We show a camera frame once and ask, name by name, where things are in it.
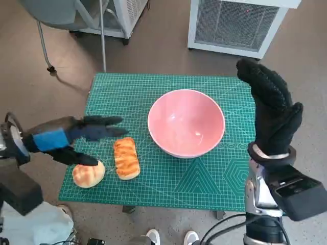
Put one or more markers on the black left robot hand, blue tape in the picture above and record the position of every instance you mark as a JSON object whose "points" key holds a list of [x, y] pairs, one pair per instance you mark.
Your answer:
{"points": [[51, 141]]}

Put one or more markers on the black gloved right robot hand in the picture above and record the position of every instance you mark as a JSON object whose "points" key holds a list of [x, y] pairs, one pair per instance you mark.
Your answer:
{"points": [[273, 114]]}

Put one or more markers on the round toy bread bun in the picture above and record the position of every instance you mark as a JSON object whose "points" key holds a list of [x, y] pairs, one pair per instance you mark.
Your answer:
{"points": [[88, 176]]}

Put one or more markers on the long striped toy bread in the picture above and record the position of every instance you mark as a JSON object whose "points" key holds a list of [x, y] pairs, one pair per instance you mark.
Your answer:
{"points": [[126, 159]]}

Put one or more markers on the pink bowl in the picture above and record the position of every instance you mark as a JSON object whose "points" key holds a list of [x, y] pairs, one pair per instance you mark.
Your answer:
{"points": [[184, 120]]}

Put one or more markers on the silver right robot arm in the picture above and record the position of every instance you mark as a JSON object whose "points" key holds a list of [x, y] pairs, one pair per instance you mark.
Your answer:
{"points": [[263, 196]]}

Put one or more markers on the white cabinet with mesh front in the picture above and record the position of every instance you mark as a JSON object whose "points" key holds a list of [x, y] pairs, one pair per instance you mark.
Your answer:
{"points": [[230, 25]]}

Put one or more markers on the small black box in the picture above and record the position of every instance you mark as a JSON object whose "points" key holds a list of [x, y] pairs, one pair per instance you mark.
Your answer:
{"points": [[97, 241]]}

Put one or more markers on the thin metal pole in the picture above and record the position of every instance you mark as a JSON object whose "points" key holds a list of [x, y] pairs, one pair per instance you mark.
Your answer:
{"points": [[103, 35]]}

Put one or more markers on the green cutting mat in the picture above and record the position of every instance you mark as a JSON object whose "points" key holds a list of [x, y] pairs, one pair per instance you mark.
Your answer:
{"points": [[166, 183]]}

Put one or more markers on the grey chair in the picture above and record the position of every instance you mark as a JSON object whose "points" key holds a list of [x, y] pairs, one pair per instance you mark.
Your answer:
{"points": [[51, 10]]}

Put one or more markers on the white shoe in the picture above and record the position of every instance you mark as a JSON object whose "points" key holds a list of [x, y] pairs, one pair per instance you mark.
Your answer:
{"points": [[153, 236], [191, 236]]}

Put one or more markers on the white wheeled cabinet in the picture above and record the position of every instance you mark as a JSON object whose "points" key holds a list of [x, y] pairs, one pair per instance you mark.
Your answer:
{"points": [[130, 15]]}

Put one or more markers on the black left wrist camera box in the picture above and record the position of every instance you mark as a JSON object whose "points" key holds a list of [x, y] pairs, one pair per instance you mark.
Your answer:
{"points": [[18, 189]]}

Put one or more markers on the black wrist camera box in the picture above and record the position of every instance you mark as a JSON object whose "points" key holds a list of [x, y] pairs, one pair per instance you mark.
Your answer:
{"points": [[18, 189], [299, 201]]}

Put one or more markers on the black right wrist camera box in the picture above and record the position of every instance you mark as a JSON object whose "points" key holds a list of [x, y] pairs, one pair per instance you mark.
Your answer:
{"points": [[299, 201]]}

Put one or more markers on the grey table leg bracket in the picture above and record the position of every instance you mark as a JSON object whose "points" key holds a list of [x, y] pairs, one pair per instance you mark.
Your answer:
{"points": [[220, 215], [129, 209]]}

